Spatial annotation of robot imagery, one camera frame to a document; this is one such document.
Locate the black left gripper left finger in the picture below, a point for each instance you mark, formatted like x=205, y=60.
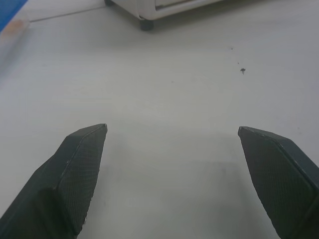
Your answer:
x=62, y=179

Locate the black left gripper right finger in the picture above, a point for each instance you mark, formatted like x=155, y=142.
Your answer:
x=281, y=179

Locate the white appliance with black feet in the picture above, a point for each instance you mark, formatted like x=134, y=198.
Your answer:
x=159, y=8

